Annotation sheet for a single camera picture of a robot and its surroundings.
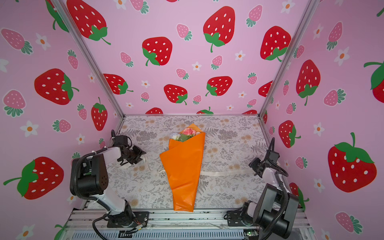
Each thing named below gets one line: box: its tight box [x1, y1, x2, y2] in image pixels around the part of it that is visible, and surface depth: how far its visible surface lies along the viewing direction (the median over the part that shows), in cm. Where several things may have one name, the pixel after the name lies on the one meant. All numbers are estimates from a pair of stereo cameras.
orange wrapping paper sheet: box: [159, 123, 206, 212], surface depth 91 cm
